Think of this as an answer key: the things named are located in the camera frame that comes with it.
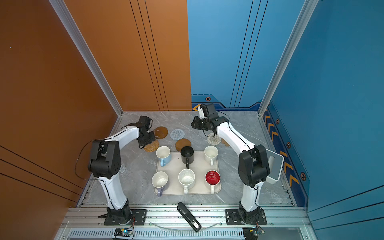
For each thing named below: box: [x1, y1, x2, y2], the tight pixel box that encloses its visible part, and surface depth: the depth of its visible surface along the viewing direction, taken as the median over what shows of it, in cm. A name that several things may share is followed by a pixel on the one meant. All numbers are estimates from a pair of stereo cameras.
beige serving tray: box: [156, 151, 221, 196], surface depth 86 cm
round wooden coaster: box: [175, 138, 192, 152], surface depth 104 cm
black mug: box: [180, 146, 195, 169], surface depth 89 cm
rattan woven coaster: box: [143, 140, 160, 153], surface depth 101 cm
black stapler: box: [177, 202, 202, 233], surface depth 72 cm
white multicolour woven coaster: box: [206, 134, 222, 146], surface depth 104 cm
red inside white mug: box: [205, 169, 221, 195], surface depth 82 cm
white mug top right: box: [204, 145, 219, 166], surface depth 89 cm
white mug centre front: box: [178, 168, 196, 195], surface depth 81 cm
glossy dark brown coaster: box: [153, 126, 169, 139], surface depth 111 cm
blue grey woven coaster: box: [170, 129, 185, 141], surface depth 107 cm
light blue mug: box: [155, 145, 172, 167], surface depth 89 cm
